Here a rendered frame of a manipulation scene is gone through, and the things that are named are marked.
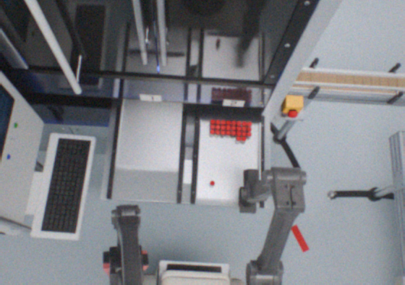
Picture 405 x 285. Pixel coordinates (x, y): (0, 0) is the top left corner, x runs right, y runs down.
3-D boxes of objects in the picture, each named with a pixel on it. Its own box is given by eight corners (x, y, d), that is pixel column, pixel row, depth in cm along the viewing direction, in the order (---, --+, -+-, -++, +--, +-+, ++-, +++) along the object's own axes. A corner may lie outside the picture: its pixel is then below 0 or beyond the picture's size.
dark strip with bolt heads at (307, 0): (253, 104, 186) (307, -18, 111) (264, 105, 186) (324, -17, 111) (253, 106, 186) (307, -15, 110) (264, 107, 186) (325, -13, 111)
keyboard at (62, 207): (58, 138, 197) (57, 136, 195) (91, 141, 198) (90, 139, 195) (40, 231, 184) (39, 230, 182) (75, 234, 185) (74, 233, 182)
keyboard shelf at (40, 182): (33, 132, 200) (31, 130, 198) (96, 137, 201) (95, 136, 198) (11, 235, 186) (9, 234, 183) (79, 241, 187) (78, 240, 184)
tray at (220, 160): (200, 121, 195) (200, 118, 192) (259, 125, 196) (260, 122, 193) (196, 199, 184) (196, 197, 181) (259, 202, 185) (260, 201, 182)
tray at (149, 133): (124, 91, 198) (123, 88, 194) (183, 95, 199) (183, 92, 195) (116, 166, 187) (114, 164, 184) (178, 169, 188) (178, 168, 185)
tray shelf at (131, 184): (113, 92, 199) (113, 90, 198) (269, 103, 202) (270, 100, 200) (100, 200, 184) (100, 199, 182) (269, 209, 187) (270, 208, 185)
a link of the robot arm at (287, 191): (275, 200, 112) (314, 202, 113) (267, 162, 122) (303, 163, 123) (247, 294, 141) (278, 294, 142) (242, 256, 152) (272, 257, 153)
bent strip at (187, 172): (185, 150, 191) (185, 146, 185) (192, 150, 191) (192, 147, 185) (184, 183, 186) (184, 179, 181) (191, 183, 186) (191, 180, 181)
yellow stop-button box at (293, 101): (281, 97, 192) (286, 90, 186) (298, 98, 193) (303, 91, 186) (282, 113, 190) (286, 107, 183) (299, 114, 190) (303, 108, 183)
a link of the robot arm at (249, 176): (243, 197, 157) (267, 197, 158) (242, 164, 160) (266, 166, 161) (237, 202, 168) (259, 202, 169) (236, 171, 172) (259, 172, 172)
